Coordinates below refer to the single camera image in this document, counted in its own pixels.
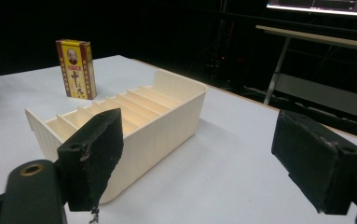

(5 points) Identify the cream slotted plastic storage box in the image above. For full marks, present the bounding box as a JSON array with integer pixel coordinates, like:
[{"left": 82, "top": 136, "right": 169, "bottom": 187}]
[{"left": 24, "top": 68, "right": 209, "bottom": 205}]

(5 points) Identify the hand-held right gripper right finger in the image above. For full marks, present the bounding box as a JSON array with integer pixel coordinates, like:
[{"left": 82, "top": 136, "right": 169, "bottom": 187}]
[{"left": 270, "top": 109, "right": 357, "bottom": 216}]

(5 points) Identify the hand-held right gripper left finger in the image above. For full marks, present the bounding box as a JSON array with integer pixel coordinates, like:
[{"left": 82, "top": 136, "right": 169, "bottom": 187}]
[{"left": 56, "top": 107, "right": 125, "bottom": 213}]

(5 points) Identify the white-topped side table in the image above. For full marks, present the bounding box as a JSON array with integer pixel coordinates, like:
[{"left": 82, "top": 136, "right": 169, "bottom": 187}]
[{"left": 254, "top": 24, "right": 357, "bottom": 123}]

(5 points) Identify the yellow and red carton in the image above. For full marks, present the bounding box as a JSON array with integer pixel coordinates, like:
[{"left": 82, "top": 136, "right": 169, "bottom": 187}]
[{"left": 55, "top": 38, "right": 98, "bottom": 101}]

